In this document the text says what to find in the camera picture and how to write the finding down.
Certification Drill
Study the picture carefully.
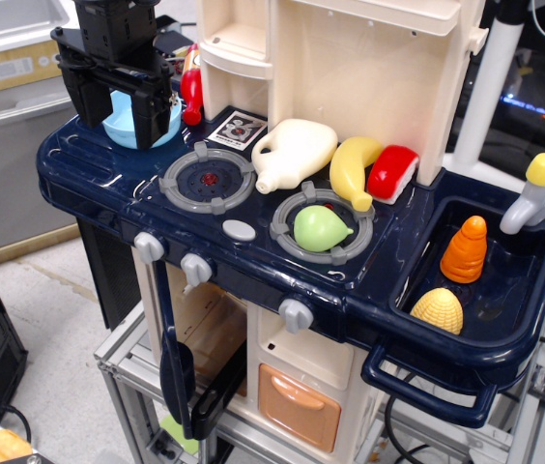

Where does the grey right stove burner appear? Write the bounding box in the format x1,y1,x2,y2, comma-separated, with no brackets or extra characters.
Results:
270,182,375,266

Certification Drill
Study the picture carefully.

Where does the black white sticker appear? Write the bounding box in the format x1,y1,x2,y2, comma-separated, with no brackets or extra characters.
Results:
208,111,268,151

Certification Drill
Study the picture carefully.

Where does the yellow toy banana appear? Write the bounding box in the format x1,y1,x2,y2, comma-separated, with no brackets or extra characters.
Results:
330,136,384,213

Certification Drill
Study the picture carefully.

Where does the grey right stove knob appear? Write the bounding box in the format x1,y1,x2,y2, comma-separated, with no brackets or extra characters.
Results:
278,299,314,334

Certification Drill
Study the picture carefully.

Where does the grey middle stove knob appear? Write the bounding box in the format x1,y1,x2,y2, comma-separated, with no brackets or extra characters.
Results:
181,253,213,287

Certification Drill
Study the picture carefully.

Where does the red white toy sushi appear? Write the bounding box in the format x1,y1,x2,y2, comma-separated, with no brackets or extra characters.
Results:
367,145,419,205

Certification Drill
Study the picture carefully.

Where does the navy toy spatula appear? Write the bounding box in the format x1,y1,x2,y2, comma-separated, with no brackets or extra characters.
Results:
153,260,194,439

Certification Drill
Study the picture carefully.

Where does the white pole stand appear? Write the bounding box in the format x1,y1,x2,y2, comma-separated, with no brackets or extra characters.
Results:
445,1,545,190

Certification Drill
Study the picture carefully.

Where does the grey oval button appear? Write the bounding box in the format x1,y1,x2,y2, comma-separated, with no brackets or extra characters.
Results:
222,219,257,242

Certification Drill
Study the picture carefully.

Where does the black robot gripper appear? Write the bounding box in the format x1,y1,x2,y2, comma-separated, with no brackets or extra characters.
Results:
51,0,173,150

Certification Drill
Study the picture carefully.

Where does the navy toy kitchen countertop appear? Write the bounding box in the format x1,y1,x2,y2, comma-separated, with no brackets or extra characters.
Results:
37,119,545,427

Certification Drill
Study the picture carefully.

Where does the green toy pear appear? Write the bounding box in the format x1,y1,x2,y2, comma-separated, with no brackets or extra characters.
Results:
293,205,354,252

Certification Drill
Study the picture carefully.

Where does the yellow toy corn cob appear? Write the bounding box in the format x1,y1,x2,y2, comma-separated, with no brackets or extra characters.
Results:
410,287,464,335

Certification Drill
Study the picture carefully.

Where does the cream toy kitchen back panel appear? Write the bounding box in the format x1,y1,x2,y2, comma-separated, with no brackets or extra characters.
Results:
196,0,487,186

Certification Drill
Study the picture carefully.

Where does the grey stove burner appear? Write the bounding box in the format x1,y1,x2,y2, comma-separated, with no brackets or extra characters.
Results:
158,141,257,216
270,182,375,266

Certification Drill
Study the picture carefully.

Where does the red toy ketchup bottle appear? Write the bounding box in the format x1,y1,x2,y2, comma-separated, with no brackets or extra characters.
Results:
181,43,204,126

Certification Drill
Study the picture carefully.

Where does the orange toy carrot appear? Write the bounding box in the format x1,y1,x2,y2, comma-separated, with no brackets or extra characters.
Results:
440,216,487,284

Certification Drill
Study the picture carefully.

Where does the grey left stove burner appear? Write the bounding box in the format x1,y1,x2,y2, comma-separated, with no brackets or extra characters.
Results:
158,141,257,216

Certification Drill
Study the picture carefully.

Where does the grey stove knob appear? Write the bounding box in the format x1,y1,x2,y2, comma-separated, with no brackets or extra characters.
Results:
133,232,165,264
278,299,314,334
181,253,213,287

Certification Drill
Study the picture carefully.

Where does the orange toy drawer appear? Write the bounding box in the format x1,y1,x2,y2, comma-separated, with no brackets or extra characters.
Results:
258,364,341,452

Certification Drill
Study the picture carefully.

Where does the cream toy milk jug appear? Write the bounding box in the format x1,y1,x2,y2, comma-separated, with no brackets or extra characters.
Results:
251,119,338,194

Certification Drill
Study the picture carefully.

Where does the grey left stove knob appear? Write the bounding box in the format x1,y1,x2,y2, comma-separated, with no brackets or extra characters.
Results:
133,232,165,264

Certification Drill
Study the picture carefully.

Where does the black toy oven door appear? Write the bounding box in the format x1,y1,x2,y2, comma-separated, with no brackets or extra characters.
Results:
191,341,247,441

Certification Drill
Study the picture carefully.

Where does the light blue plastic bowl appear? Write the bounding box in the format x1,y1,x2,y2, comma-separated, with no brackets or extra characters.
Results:
102,91,183,150

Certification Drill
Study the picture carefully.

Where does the grey storage cabinet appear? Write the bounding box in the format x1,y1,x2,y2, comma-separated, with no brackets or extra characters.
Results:
0,1,77,248

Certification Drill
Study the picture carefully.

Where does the grey yellow toy faucet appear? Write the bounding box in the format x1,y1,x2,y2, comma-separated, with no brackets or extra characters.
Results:
500,152,545,235

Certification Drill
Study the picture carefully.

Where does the black computer monitor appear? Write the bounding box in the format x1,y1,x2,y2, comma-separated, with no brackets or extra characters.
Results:
450,37,545,177

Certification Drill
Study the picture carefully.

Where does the aluminium frame stand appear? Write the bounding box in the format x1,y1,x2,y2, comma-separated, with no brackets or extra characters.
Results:
94,275,545,464

